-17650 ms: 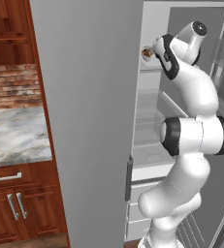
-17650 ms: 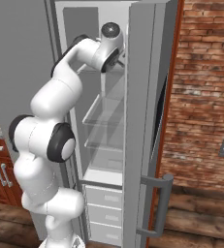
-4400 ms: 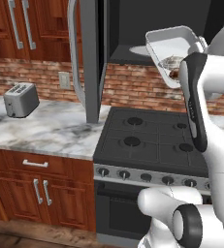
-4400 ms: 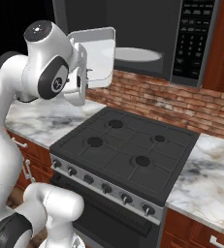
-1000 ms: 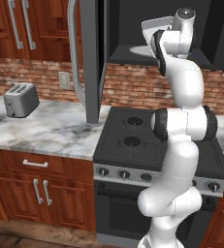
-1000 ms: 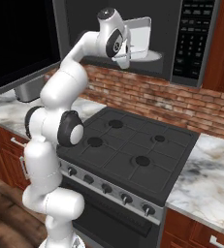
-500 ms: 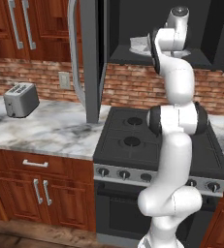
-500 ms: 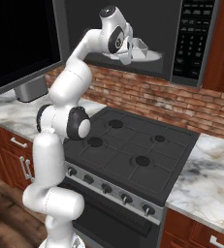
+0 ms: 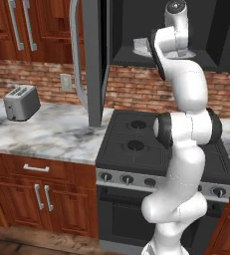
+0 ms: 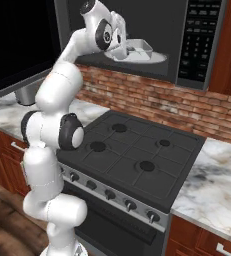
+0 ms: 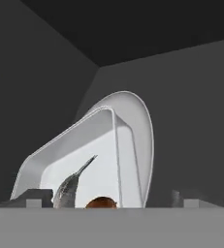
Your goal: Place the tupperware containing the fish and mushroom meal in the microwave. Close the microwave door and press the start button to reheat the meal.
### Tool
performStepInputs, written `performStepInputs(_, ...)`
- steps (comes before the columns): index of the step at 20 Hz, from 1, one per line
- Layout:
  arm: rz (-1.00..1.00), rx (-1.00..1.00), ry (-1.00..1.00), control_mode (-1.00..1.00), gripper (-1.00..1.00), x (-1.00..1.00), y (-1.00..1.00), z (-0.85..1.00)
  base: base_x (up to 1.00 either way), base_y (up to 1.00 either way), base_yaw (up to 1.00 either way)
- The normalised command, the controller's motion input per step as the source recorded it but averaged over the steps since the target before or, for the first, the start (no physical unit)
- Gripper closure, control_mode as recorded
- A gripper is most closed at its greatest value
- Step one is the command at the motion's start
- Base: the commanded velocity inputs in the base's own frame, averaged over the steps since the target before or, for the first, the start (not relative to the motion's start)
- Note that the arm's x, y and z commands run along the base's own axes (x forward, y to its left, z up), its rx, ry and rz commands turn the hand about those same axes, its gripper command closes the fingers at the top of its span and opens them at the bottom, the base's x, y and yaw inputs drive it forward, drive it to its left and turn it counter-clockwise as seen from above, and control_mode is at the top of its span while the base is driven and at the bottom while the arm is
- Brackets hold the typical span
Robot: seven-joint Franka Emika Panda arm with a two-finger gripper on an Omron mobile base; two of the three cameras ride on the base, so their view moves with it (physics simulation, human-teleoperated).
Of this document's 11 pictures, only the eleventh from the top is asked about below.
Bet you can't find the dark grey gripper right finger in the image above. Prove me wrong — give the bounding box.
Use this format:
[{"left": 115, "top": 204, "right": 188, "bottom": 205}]
[{"left": 171, "top": 189, "right": 224, "bottom": 209}]

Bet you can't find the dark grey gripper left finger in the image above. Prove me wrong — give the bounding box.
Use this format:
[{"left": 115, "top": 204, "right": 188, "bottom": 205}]
[{"left": 0, "top": 188, "right": 55, "bottom": 209}]

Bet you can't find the brown mushroom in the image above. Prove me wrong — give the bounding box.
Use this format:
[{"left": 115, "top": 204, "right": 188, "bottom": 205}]
[{"left": 84, "top": 196, "right": 118, "bottom": 209}]

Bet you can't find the clear white tupperware container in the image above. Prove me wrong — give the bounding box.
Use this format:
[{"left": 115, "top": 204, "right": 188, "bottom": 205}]
[{"left": 9, "top": 105, "right": 145, "bottom": 209}]

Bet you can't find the white round microwave plate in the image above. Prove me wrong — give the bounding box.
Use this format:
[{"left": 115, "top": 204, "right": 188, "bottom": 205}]
[{"left": 74, "top": 90, "right": 155, "bottom": 209}]

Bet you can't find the dark grey microwave oven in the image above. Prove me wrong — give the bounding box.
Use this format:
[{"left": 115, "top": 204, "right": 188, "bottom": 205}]
[{"left": 0, "top": 0, "right": 224, "bottom": 209}]

